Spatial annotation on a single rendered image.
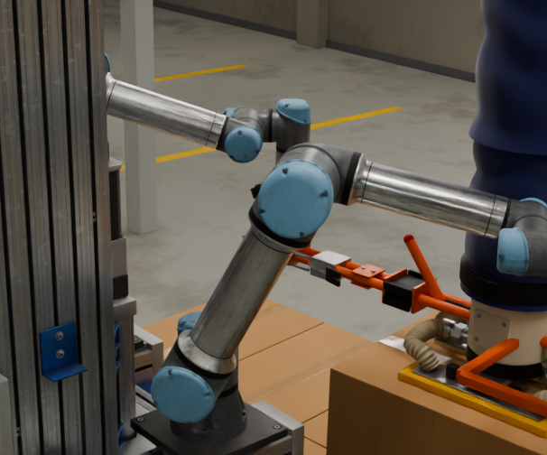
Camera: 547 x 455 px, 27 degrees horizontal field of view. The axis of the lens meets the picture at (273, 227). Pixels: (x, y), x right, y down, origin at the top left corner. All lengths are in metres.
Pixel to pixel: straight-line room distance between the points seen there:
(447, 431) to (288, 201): 0.66
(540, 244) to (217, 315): 0.55
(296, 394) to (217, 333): 1.45
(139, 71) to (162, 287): 1.16
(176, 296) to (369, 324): 0.93
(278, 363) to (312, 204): 1.79
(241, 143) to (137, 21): 3.52
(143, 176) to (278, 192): 4.25
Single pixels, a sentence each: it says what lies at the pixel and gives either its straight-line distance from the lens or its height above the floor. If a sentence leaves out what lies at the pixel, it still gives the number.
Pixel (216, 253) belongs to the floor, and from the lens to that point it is 5.86.
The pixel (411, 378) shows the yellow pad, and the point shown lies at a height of 1.10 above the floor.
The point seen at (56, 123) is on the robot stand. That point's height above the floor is 1.66.
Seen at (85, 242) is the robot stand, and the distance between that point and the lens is 2.08.
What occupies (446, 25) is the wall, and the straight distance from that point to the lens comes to 10.03.
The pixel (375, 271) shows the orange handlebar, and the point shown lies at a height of 1.23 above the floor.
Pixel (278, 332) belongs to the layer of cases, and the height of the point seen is 0.54.
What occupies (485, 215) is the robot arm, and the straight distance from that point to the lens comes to 1.95.
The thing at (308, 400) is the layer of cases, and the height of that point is 0.54.
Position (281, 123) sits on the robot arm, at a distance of 2.48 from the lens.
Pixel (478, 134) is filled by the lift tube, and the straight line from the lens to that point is 2.12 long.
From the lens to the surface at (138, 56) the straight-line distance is 5.86.
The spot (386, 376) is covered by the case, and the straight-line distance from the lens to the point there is 2.35.
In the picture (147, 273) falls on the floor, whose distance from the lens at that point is 5.62.
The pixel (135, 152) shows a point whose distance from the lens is 6.00.
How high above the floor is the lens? 2.17
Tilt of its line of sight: 20 degrees down
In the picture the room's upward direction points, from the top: 1 degrees clockwise
